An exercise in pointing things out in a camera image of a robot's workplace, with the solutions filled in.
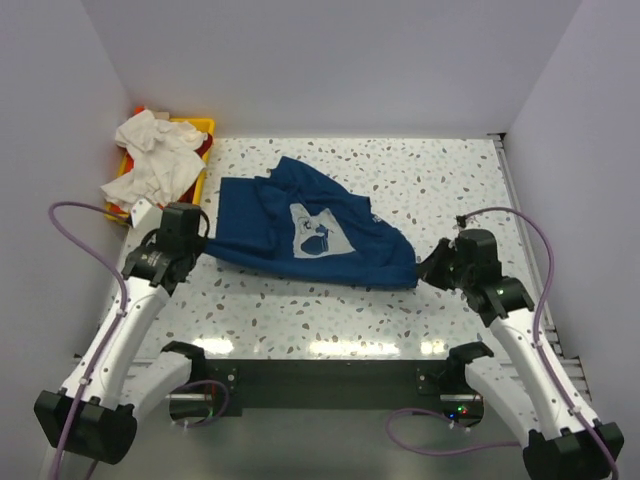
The blue printed t-shirt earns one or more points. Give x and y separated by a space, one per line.
299 223

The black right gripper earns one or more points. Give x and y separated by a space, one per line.
439 265

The yellow plastic bin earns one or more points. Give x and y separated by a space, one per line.
197 125

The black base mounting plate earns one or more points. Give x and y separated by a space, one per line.
360 384

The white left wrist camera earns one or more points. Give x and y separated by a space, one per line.
145 215

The white crumpled t-shirt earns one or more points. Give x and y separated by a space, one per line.
155 160

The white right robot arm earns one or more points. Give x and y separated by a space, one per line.
560 434

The red t-shirt in bin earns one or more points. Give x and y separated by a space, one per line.
203 150

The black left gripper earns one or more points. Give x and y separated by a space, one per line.
189 250

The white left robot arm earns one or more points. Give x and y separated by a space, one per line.
95 413

